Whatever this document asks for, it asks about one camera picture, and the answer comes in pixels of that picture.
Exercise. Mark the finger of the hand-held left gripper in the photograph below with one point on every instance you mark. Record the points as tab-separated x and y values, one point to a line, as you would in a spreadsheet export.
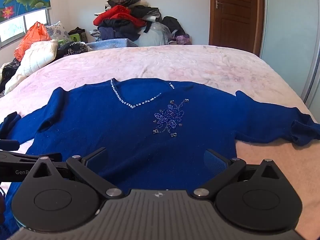
10	145
20	158

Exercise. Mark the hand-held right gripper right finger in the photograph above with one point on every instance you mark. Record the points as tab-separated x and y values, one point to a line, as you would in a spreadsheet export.
212	163

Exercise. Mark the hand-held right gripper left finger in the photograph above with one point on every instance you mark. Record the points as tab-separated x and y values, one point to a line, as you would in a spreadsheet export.
96	161

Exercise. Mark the blue beaded sweater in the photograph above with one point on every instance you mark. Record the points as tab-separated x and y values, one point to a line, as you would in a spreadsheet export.
140	135

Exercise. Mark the dark clothes heap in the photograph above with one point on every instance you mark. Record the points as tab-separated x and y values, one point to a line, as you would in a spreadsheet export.
7	75

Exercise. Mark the pile of clothes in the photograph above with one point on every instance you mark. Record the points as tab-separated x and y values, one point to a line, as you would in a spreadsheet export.
117	17

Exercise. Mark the pink bed blanket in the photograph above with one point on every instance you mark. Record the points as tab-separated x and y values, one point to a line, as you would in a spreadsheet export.
175	62

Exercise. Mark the orange plastic bag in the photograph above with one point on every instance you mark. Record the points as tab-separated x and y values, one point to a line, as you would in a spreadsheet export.
32	38

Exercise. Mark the dark patterned clothing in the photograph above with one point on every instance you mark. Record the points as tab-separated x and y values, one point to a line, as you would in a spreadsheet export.
72	50

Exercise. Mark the light blue towel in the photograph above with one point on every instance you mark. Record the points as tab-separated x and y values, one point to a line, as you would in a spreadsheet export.
112	44

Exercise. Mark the window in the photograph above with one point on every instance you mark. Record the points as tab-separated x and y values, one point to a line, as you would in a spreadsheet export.
20	27

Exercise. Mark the floral pillow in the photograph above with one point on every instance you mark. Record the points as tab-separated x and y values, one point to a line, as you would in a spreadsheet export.
58	31

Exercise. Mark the green and black bag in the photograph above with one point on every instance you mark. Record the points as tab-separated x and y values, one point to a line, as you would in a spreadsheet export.
77	36

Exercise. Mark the purple bag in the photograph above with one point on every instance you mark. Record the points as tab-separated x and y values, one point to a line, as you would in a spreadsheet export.
182	40

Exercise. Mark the grey plastic-wrapped bundle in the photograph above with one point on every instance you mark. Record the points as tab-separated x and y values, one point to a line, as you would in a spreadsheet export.
155	36

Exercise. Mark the floral glass sliding wardrobe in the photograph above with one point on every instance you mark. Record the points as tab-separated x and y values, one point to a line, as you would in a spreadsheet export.
287	42

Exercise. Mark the black garment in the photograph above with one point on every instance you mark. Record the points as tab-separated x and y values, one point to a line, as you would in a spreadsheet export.
173	25

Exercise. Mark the wooden door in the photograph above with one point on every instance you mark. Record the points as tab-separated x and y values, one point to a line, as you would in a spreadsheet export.
235	17

